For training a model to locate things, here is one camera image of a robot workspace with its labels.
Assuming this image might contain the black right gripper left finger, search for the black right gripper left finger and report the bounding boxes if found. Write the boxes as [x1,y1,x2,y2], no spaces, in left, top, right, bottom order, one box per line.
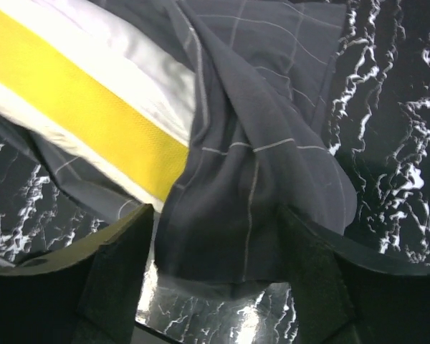
[0,205,154,343]

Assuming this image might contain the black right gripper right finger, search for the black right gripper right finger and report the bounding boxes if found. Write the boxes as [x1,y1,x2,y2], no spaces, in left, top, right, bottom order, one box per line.
[277,207,430,343]

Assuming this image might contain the grey checked pillowcase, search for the grey checked pillowcase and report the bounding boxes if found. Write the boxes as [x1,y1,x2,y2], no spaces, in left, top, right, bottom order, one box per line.
[0,1,357,299]

